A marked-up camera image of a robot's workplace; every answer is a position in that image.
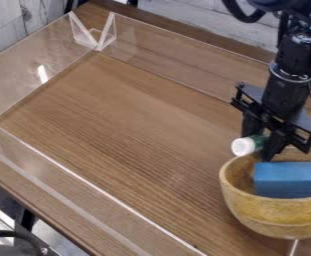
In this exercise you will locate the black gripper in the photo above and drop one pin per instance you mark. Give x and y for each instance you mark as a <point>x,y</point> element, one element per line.
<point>287,131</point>

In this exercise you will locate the green Expo marker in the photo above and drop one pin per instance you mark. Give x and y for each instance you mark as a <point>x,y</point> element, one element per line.
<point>247,145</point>

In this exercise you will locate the brown wooden bowl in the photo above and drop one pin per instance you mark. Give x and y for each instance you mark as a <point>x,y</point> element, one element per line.
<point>278,218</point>

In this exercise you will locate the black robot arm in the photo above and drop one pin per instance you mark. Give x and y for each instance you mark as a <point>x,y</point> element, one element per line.
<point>274,108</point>

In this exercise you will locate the blue rectangular block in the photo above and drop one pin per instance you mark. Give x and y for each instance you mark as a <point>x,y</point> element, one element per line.
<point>283,180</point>

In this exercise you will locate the clear acrylic table enclosure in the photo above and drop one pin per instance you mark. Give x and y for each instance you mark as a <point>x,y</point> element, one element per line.
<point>115,130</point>

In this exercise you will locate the black metal bracket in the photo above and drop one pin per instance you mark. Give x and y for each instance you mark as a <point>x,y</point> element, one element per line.
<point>30,246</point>

